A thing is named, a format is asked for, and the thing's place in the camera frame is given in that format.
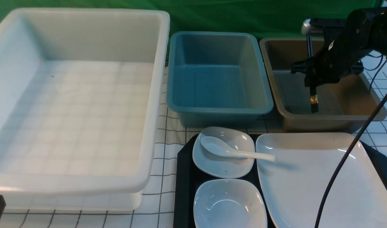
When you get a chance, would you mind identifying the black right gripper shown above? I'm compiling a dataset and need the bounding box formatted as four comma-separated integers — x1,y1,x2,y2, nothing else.
291,38,365,91

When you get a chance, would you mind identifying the black chopstick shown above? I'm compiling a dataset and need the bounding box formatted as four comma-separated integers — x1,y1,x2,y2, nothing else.
310,86,319,113

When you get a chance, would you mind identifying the large white rectangular plate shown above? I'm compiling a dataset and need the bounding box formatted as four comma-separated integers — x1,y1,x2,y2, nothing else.
255,133,387,228

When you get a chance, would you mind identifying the white ceramic soup spoon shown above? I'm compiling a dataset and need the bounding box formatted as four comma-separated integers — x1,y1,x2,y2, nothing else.
200,136,276,162

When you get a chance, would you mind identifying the small white bowl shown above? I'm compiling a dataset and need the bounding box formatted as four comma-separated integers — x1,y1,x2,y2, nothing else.
192,126,255,179
193,179,268,228

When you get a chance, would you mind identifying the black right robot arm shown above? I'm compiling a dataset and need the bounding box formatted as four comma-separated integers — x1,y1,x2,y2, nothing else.
291,7,387,88

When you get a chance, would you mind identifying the brown plastic bin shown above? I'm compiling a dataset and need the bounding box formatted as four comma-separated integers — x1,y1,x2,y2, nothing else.
259,38,380,133

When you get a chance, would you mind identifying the green cloth backdrop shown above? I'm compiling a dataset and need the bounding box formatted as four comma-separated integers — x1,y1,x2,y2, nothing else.
0,0,383,40

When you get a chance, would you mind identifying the blue plastic bin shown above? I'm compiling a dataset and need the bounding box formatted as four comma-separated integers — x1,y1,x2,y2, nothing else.
166,31,274,128

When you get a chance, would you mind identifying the white checkered tablecloth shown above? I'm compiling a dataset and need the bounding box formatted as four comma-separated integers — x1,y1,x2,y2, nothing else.
0,28,387,228

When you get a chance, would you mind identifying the large white plastic bin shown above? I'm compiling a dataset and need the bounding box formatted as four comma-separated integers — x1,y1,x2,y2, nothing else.
0,8,170,213

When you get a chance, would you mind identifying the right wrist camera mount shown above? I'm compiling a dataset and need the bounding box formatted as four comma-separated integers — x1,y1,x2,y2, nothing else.
301,18,346,58

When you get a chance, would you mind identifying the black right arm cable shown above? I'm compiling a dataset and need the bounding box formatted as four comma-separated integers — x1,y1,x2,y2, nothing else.
314,54,387,228

